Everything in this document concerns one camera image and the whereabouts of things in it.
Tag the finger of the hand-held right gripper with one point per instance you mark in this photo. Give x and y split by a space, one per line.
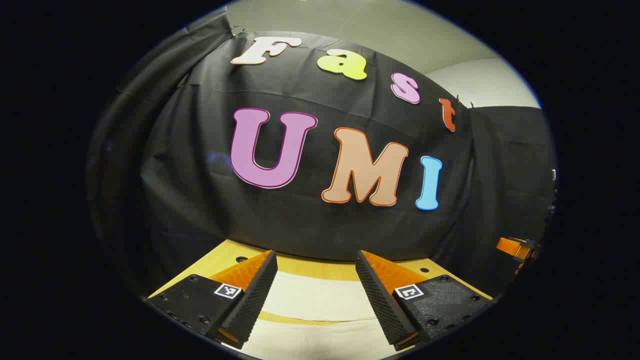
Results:
510 246

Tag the black backdrop cloth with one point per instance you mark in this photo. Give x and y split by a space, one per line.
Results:
200 200

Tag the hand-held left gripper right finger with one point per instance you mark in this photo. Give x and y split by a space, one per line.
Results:
382 305

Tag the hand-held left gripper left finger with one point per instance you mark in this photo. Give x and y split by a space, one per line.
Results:
255 300

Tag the white jeans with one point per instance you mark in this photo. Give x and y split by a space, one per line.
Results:
320 300

